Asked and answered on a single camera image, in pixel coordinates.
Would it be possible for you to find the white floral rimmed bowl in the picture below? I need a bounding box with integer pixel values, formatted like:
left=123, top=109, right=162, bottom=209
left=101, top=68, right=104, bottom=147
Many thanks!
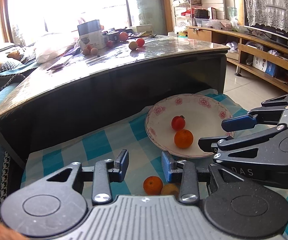
left=145, top=94, right=234, bottom=159

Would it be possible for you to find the small peach fruit on table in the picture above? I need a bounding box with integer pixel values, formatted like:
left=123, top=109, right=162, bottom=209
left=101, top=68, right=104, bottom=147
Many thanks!
left=83, top=48, right=90, bottom=55

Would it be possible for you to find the red tomato with stem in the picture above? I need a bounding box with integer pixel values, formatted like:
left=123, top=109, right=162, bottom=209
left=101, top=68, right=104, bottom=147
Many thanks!
left=171, top=115, right=186, bottom=131

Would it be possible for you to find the blue white checkered cloth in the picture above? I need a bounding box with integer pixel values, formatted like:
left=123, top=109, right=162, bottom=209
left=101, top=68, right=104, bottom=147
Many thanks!
left=20, top=87, right=288, bottom=240

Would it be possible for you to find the orange fruit on table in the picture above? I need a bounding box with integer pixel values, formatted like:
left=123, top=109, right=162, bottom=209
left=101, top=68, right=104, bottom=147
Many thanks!
left=119, top=31, right=129, bottom=42

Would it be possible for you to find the brownish yellow small fruit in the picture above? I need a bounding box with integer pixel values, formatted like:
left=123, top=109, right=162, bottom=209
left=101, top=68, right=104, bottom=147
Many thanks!
left=160, top=183, right=179, bottom=198

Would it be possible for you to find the dark glass-top coffee table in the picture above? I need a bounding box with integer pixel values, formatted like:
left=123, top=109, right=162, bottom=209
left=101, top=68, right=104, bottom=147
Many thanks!
left=0, top=36, right=228, bottom=166

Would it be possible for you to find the blue white box on shelf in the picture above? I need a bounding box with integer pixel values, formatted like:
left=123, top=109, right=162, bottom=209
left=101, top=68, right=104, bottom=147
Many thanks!
left=252, top=56, right=277, bottom=77

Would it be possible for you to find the large orange mandarin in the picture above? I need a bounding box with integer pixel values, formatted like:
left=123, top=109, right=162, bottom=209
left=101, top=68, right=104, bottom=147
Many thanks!
left=174, top=129, right=194, bottom=148

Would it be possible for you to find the grey leather sofa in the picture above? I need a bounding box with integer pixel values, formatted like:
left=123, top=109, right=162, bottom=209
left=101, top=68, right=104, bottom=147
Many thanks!
left=0, top=42, right=23, bottom=62

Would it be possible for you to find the grey white carton box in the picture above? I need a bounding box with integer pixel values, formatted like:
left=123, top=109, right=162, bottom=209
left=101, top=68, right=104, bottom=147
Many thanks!
left=77, top=20, right=105, bottom=49

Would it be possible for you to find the small red fruit on table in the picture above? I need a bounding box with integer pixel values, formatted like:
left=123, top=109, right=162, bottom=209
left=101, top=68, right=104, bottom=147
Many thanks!
left=106, top=40, right=114, bottom=48

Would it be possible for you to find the wooden tv cabinet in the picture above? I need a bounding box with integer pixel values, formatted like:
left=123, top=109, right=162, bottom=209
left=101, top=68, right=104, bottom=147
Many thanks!
left=187, top=26, right=288, bottom=92

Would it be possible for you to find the yellow fruit on table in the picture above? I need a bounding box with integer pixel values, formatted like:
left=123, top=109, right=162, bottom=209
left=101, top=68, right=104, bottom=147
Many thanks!
left=128, top=41, right=138, bottom=50

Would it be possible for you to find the small round orange mandarin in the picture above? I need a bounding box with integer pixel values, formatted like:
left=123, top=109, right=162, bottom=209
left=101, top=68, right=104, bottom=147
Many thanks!
left=143, top=176, right=164, bottom=195

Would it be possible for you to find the white plastic bag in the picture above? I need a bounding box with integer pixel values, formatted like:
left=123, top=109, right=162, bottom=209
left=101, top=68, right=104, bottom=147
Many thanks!
left=35, top=33, right=76, bottom=63

